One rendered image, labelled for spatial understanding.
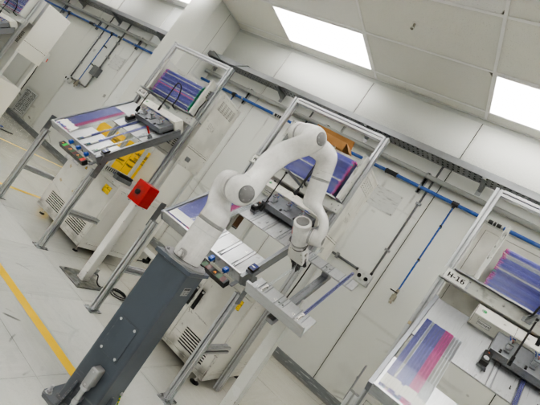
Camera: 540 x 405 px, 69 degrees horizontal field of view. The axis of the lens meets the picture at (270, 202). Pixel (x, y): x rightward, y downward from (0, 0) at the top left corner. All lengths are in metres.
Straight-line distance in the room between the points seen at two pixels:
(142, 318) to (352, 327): 2.54
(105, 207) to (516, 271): 2.69
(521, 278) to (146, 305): 1.75
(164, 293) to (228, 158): 3.37
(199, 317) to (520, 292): 1.72
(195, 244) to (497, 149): 3.21
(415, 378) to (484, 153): 2.68
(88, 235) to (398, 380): 2.39
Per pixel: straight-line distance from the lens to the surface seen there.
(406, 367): 1.93
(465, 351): 2.15
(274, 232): 2.36
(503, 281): 2.30
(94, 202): 3.32
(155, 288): 1.60
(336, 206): 2.47
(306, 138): 1.62
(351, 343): 3.84
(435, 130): 4.26
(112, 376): 1.70
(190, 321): 2.54
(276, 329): 2.01
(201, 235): 1.56
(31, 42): 6.15
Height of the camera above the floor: 1.02
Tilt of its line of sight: 3 degrees up
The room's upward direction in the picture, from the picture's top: 35 degrees clockwise
